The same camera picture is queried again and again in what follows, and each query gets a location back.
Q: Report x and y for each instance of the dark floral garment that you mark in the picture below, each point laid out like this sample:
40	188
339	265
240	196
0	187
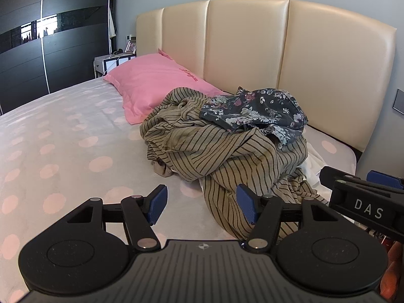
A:
252	107

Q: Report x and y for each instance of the cream padded headboard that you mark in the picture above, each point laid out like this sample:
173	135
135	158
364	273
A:
246	44

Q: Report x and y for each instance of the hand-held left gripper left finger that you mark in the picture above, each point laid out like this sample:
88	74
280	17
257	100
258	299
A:
158	203

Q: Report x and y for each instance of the beige striped garment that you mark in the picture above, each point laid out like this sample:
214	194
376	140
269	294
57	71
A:
214	151

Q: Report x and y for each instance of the dark sliding wardrobe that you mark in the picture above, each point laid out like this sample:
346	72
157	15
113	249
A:
25	63

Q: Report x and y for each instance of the white cloth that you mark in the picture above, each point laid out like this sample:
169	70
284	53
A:
312	167

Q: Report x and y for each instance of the white nightstand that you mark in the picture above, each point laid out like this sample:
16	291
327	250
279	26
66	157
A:
105	64

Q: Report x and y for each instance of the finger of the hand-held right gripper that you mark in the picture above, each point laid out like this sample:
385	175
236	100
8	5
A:
329	175
383	178

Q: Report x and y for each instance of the person's right hand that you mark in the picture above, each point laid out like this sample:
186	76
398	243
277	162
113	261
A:
395	268

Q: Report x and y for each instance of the photo frame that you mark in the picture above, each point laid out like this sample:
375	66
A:
130	48

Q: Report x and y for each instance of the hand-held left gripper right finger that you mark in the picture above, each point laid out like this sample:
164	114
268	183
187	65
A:
247	205

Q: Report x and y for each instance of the pink pillow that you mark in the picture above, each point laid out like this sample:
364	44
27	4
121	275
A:
151	79

